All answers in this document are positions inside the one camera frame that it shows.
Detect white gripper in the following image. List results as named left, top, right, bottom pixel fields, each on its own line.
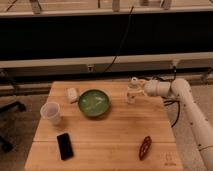
left=144, top=80, right=171, bottom=97

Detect clear plastic bottle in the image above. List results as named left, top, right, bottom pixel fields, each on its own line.
left=127, top=77, right=139, bottom=104

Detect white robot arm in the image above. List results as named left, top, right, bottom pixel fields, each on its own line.
left=144, top=78, right=213, bottom=171

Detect dark red oblong object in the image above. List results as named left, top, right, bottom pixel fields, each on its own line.
left=139, top=136, right=152, bottom=160

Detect green bowl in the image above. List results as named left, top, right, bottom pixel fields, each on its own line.
left=78, top=89, right=110, bottom=118

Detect wooden cutting board table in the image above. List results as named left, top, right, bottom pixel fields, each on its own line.
left=25, top=81, right=183, bottom=171

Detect white sponge block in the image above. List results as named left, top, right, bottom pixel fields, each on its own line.
left=67, top=88, right=78, bottom=103

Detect black smartphone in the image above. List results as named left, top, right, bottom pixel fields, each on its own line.
left=57, top=133, right=74, bottom=160

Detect translucent plastic cup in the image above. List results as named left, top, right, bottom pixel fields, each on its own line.
left=40, top=102, right=61, bottom=125

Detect black office chair base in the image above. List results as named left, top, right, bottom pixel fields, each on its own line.
left=0, top=69, right=27, bottom=154

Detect black cables beside arm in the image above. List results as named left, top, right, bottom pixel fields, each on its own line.
left=162, top=97, right=182, bottom=128

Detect black hanging cable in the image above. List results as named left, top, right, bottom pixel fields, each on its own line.
left=101, top=4, right=135, bottom=74

